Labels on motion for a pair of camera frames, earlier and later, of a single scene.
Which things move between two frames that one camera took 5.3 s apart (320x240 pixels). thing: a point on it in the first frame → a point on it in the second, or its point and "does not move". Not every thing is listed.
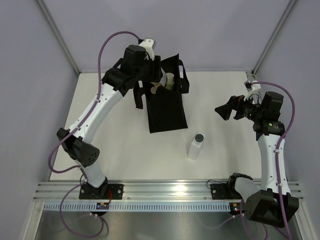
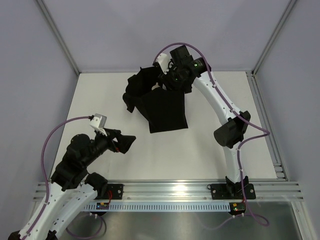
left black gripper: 156,73 → 124,141
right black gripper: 225,111 → 166,81
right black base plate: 224,191 does not move
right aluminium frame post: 290,6 does not move
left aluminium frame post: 50,19 does not move
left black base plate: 105,191 does not move
